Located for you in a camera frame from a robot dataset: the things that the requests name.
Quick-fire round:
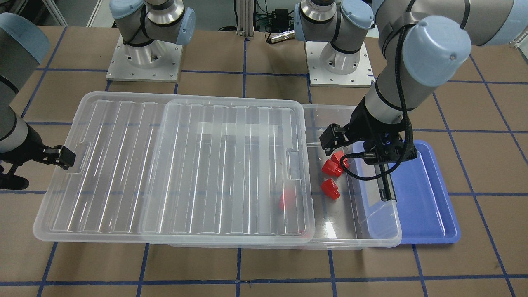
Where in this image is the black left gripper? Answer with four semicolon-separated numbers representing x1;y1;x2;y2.
319;97;407;154

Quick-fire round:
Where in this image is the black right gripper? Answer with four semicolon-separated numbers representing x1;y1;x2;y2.
0;124;77;170

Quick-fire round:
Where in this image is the red block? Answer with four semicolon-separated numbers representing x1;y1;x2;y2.
279;189;296;211
330;151;349;170
321;179;341;200

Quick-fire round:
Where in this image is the clear plastic box lid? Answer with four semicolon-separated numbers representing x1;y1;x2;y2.
33;92;316;247

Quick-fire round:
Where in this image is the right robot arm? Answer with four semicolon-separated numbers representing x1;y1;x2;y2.
1;0;196;170

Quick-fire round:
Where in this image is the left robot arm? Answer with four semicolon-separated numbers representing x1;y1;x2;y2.
294;0;527;162

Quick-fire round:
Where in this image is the red block corner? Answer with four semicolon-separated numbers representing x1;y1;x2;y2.
322;159;343;177

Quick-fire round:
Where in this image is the clear plastic storage box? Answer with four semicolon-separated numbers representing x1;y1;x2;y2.
143;98;401;249

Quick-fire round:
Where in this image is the blue plastic tray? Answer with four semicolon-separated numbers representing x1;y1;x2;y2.
350;140;460;248

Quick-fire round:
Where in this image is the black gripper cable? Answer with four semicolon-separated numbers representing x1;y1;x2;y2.
340;25;415;181

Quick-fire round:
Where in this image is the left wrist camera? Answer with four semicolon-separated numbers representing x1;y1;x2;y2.
363;134;417;165

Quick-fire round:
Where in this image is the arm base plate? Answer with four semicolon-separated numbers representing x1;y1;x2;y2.
305;42;375;88
106;36;184;83

